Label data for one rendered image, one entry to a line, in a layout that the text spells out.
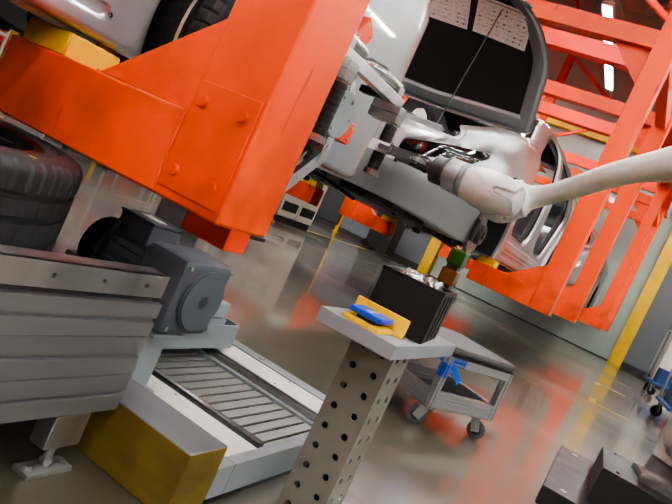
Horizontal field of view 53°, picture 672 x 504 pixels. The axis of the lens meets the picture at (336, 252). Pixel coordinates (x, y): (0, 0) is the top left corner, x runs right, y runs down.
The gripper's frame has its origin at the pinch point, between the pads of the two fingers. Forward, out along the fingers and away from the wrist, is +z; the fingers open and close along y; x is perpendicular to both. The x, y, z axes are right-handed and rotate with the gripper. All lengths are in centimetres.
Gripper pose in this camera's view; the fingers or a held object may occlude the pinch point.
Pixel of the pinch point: (382, 147)
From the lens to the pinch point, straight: 187.8
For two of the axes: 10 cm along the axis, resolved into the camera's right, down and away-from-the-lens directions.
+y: 4.2, 1.2, 9.0
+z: -8.1, -4.0, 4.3
